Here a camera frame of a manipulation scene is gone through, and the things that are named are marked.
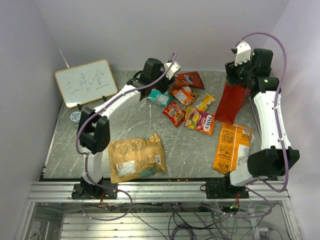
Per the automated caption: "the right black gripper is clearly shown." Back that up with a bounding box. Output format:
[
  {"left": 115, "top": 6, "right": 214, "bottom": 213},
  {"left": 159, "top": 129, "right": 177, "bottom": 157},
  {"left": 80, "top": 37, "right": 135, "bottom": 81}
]
[{"left": 225, "top": 55, "right": 254, "bottom": 87}]

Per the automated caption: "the red brown paper bag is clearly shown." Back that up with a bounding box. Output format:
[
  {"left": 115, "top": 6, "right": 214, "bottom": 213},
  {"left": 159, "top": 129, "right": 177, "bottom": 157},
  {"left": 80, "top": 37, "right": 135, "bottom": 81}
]
[{"left": 215, "top": 81, "right": 246, "bottom": 125}]

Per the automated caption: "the teal white snack packet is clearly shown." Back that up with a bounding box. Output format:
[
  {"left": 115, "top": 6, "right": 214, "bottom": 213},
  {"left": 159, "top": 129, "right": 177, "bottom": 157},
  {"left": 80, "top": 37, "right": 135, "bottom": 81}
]
[{"left": 147, "top": 89, "right": 173, "bottom": 107}]

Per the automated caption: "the large orange cracker bag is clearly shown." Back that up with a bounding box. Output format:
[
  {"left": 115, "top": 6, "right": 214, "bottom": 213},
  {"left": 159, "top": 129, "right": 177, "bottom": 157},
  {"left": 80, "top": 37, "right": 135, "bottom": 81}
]
[{"left": 212, "top": 123, "right": 253, "bottom": 174}]

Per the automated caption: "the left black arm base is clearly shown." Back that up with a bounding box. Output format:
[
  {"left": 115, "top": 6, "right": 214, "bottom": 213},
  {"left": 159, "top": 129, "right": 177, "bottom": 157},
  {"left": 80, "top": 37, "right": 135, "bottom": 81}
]
[{"left": 71, "top": 177, "right": 118, "bottom": 200}]

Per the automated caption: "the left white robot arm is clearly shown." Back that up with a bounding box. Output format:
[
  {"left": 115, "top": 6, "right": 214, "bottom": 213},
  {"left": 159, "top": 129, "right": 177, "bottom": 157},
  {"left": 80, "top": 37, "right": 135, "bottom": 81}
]
[{"left": 75, "top": 53, "right": 181, "bottom": 199}]

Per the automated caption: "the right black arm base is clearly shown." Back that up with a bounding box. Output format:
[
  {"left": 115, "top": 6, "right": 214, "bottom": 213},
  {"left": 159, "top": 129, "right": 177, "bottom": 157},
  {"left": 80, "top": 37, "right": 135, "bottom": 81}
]
[{"left": 199, "top": 172, "right": 249, "bottom": 200}]

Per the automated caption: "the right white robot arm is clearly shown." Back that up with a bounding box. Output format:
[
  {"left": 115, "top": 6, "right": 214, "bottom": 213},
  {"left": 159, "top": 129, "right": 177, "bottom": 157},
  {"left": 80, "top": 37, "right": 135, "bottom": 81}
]
[{"left": 220, "top": 43, "right": 300, "bottom": 198}]

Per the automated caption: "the red Doritos chip bag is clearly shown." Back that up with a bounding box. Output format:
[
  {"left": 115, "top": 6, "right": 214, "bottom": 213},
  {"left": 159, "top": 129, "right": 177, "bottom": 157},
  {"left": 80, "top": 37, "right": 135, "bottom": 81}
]
[{"left": 171, "top": 71, "right": 205, "bottom": 90}]

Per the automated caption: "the Fox's candy bag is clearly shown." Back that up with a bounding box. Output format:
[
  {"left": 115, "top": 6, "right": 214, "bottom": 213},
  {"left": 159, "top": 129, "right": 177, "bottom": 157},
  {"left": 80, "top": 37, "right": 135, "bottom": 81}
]
[{"left": 184, "top": 106, "right": 215, "bottom": 135}]

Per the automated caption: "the large gold brown snack bag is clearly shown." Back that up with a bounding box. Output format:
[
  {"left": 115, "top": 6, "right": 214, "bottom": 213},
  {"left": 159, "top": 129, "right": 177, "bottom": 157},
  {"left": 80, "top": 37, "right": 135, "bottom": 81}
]
[{"left": 108, "top": 133, "right": 167, "bottom": 184}]

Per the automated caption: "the orange snack packet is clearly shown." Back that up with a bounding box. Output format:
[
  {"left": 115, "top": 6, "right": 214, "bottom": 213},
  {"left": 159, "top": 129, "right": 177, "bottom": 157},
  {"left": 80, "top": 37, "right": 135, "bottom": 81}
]
[{"left": 170, "top": 86, "right": 199, "bottom": 106}]

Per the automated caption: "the yellow snack bar packet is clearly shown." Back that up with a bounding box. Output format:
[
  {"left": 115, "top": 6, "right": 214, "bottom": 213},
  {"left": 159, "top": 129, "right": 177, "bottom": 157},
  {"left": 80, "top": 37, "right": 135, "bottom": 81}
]
[{"left": 195, "top": 93, "right": 216, "bottom": 112}]

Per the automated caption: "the red cookie snack packet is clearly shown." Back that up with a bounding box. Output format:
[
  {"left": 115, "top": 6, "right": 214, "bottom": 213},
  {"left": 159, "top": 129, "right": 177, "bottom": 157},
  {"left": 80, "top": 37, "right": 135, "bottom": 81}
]
[{"left": 162, "top": 101, "right": 186, "bottom": 128}]

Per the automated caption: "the yellow framed whiteboard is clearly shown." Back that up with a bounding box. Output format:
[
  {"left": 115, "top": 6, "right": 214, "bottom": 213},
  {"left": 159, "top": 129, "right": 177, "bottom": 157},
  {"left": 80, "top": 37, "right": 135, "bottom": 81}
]
[{"left": 54, "top": 59, "right": 118, "bottom": 109}]

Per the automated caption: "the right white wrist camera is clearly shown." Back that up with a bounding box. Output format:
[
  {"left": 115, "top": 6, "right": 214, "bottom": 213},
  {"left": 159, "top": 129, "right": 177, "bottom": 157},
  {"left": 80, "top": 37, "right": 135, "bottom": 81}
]
[{"left": 231, "top": 41, "right": 252, "bottom": 67}]

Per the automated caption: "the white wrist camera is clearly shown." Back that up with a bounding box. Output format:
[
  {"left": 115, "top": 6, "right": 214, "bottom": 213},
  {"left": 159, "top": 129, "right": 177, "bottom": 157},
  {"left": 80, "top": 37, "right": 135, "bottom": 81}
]
[
  {"left": 231, "top": 41, "right": 252, "bottom": 67},
  {"left": 164, "top": 61, "right": 181, "bottom": 80}
]

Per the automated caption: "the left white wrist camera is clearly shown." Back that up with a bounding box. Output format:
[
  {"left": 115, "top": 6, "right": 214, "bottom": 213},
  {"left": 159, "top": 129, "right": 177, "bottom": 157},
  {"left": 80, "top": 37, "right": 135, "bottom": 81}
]
[{"left": 164, "top": 61, "right": 181, "bottom": 80}]

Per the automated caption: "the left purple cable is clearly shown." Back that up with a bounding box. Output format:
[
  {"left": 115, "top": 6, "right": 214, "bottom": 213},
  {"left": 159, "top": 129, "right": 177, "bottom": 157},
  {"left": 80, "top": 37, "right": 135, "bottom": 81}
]
[{"left": 75, "top": 51, "right": 133, "bottom": 221}]

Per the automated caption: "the purple cable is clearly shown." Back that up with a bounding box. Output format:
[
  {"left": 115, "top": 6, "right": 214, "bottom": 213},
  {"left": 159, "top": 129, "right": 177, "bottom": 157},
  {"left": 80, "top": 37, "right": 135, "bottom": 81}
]
[
  {"left": 75, "top": 51, "right": 133, "bottom": 221},
  {"left": 199, "top": 32, "right": 291, "bottom": 220}
]

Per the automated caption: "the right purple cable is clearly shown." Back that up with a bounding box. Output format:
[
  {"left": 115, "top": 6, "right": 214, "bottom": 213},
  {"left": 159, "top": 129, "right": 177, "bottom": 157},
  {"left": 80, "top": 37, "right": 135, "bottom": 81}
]
[{"left": 199, "top": 32, "right": 291, "bottom": 220}]

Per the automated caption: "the aluminium frame rail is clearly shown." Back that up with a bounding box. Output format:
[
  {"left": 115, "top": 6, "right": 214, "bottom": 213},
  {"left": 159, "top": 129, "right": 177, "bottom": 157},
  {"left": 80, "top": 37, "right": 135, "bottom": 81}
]
[{"left": 27, "top": 181, "right": 290, "bottom": 203}]

